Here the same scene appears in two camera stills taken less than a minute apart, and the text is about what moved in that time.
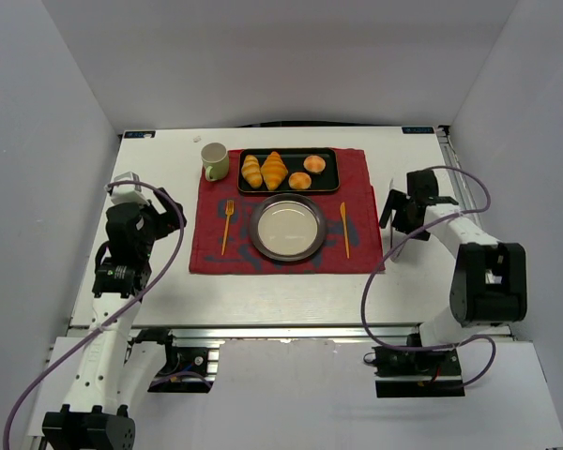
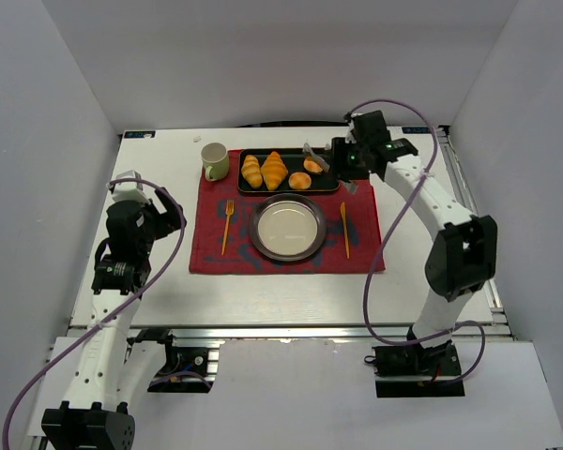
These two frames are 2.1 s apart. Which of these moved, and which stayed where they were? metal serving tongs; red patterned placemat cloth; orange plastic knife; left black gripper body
Moved: metal serving tongs
Stayed: orange plastic knife; red patterned placemat cloth; left black gripper body
